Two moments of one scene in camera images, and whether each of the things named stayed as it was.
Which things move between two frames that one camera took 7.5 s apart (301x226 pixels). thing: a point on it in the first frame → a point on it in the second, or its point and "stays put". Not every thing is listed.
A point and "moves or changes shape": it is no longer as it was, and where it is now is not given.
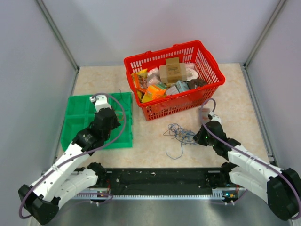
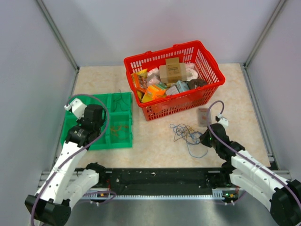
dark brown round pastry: x=192 y=83 stays put
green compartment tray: x=79 y=115 stays put
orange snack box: x=152 y=92 stays put
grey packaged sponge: x=205 y=112 stays put
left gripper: x=116 y=123 → x=101 y=122
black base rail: x=163 y=181 stays put
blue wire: x=185 y=136 moves or changes shape
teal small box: x=182 y=86 stays put
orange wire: x=122 y=116 → x=113 y=129
